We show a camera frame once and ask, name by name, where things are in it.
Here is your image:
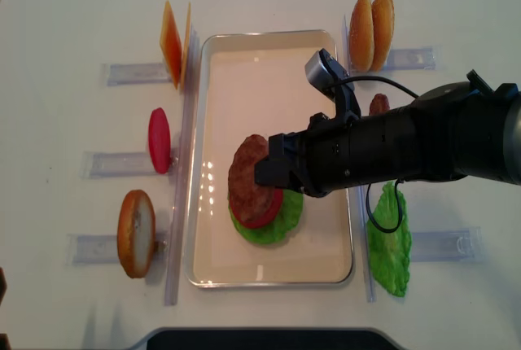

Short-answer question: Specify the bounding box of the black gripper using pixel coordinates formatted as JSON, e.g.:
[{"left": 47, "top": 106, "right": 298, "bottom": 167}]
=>
[{"left": 254, "top": 106, "right": 419, "bottom": 198}]

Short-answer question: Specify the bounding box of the brown meat patty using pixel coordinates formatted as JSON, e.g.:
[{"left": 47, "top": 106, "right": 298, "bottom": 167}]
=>
[
  {"left": 228, "top": 134, "right": 275, "bottom": 225},
  {"left": 369, "top": 94, "right": 390, "bottom": 116}
]

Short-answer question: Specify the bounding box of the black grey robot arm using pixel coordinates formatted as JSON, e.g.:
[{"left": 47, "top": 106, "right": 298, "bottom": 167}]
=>
[{"left": 254, "top": 72, "right": 520, "bottom": 198}]

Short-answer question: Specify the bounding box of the red tomato slice on tray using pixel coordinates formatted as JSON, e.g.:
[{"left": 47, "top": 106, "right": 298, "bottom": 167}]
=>
[{"left": 229, "top": 189, "right": 283, "bottom": 230}]

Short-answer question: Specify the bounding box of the green lettuce leaf on tray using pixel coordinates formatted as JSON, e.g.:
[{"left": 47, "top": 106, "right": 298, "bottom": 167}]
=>
[{"left": 229, "top": 190, "right": 304, "bottom": 246}]

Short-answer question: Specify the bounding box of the upright red tomato slice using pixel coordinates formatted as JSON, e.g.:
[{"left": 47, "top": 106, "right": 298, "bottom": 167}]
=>
[{"left": 148, "top": 107, "right": 172, "bottom": 174}]

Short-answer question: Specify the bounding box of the upright green lettuce leaf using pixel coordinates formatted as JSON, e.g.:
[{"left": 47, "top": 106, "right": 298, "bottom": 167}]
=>
[{"left": 366, "top": 179, "right": 412, "bottom": 298}]

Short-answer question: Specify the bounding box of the yellow cheese slice right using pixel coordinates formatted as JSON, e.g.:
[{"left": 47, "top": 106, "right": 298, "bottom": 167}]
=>
[{"left": 180, "top": 2, "right": 191, "bottom": 91}]

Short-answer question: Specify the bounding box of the silver metal tray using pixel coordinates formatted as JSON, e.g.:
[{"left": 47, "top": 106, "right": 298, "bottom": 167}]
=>
[{"left": 183, "top": 30, "right": 353, "bottom": 288}]

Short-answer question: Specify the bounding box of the long clear strip right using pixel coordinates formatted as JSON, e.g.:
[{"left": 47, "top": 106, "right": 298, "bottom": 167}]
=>
[{"left": 343, "top": 15, "right": 376, "bottom": 303}]

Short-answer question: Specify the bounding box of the long clear strip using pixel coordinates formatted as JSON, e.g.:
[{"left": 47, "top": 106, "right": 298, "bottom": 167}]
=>
[
  {"left": 164, "top": 24, "right": 200, "bottom": 306},
  {"left": 343, "top": 15, "right": 376, "bottom": 303}
]

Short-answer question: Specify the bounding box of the long clear strip left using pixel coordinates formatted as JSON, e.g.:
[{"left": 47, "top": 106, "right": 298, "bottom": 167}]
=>
[{"left": 164, "top": 24, "right": 200, "bottom": 306}]

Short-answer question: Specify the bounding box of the golden bun half left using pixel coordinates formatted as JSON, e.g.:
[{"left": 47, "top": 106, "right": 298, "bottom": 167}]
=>
[{"left": 348, "top": 0, "right": 374, "bottom": 72}]

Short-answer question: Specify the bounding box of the golden bun half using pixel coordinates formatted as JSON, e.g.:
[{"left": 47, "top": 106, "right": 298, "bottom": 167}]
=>
[
  {"left": 370, "top": 0, "right": 395, "bottom": 72},
  {"left": 348, "top": 0, "right": 374, "bottom": 72}
]

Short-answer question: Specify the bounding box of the bun half with white face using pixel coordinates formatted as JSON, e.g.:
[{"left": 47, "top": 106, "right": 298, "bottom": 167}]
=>
[{"left": 116, "top": 190, "right": 155, "bottom": 278}]

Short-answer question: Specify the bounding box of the golden bun half right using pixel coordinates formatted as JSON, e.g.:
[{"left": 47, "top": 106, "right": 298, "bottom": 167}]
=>
[{"left": 370, "top": 0, "right": 395, "bottom": 72}]

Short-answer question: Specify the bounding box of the dark base front edge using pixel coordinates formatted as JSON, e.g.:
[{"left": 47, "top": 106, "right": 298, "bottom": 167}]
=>
[{"left": 145, "top": 328, "right": 400, "bottom": 350}]

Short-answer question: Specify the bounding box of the brown object left edge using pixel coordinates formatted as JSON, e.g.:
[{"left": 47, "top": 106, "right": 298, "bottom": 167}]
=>
[{"left": 0, "top": 268, "right": 7, "bottom": 304}]

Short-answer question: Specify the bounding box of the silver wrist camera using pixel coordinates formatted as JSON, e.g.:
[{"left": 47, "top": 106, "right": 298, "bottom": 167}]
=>
[{"left": 304, "top": 48, "right": 348, "bottom": 101}]

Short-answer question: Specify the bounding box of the black camera cable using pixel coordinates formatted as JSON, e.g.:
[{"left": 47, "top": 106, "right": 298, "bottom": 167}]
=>
[{"left": 323, "top": 75, "right": 420, "bottom": 234}]

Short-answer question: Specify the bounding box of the clear holder rail lettuce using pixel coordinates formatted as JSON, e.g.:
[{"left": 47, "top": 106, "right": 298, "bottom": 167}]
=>
[{"left": 410, "top": 227, "right": 484, "bottom": 263}]

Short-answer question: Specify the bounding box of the clear holder rail buns right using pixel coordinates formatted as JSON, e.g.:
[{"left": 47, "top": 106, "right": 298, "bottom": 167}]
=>
[{"left": 383, "top": 46, "right": 440, "bottom": 71}]

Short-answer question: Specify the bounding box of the clear holder rail cheese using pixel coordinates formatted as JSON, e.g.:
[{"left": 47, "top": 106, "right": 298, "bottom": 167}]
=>
[{"left": 102, "top": 63, "right": 172, "bottom": 86}]

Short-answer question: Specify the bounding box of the clear holder rail tomato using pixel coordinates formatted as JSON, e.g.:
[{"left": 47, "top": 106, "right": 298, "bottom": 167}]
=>
[{"left": 80, "top": 151, "right": 155, "bottom": 179}]

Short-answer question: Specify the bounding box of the clear holder rail bun left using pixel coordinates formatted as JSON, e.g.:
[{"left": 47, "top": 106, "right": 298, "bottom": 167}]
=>
[{"left": 67, "top": 232, "right": 169, "bottom": 266}]

